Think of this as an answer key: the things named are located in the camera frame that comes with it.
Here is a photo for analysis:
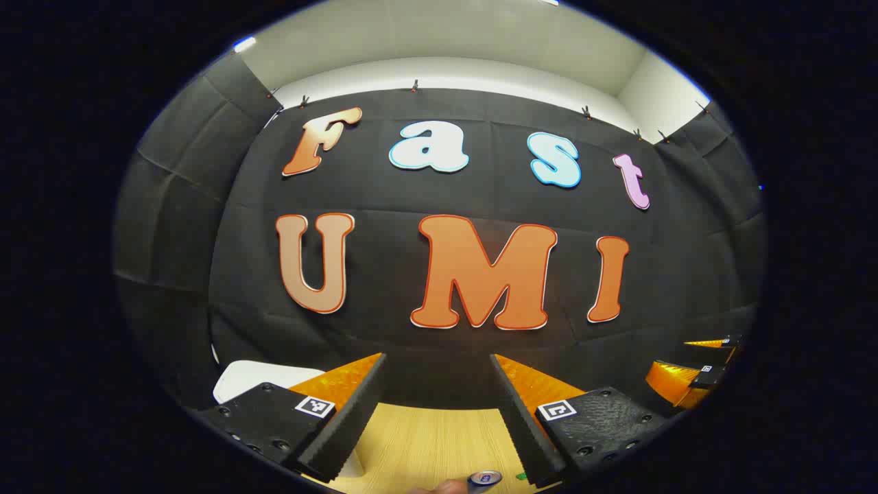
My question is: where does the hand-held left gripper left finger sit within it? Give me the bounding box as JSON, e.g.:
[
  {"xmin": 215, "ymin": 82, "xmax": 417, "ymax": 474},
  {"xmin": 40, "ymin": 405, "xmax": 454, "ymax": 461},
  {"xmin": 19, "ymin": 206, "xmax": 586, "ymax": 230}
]
[{"xmin": 199, "ymin": 353, "xmax": 387, "ymax": 483}]

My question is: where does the white desktop garbage bin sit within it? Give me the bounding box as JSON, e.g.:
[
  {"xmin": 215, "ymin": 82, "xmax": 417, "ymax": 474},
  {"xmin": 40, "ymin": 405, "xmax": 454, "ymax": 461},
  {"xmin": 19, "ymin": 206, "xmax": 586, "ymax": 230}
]
[{"xmin": 213, "ymin": 360, "xmax": 365, "ymax": 479}]

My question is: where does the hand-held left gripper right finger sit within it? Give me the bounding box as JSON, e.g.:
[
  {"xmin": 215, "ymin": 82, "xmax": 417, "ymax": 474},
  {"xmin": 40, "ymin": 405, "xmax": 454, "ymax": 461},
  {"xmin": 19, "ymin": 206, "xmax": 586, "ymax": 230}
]
[{"xmin": 490, "ymin": 354, "xmax": 669, "ymax": 489}]

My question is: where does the black backdrop cloth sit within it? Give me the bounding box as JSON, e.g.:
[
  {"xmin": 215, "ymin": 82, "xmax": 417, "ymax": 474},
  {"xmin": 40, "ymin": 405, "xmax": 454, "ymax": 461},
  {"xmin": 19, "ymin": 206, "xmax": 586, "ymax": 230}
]
[{"xmin": 113, "ymin": 51, "xmax": 766, "ymax": 412}]

